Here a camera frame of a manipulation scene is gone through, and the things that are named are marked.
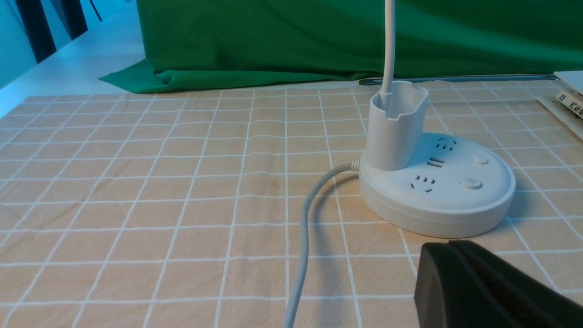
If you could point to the dark stand legs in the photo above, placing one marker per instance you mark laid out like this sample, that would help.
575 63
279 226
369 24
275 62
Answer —
51 24

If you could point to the grey metal bar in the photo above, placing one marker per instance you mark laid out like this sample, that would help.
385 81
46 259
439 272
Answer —
483 78

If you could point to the white desk lamp socket base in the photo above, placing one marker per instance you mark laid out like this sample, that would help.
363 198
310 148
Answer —
432 184

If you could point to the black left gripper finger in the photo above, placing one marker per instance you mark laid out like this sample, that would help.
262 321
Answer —
463 285

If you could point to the green backdrop cloth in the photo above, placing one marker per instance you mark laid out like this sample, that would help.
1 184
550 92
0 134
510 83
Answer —
194 45

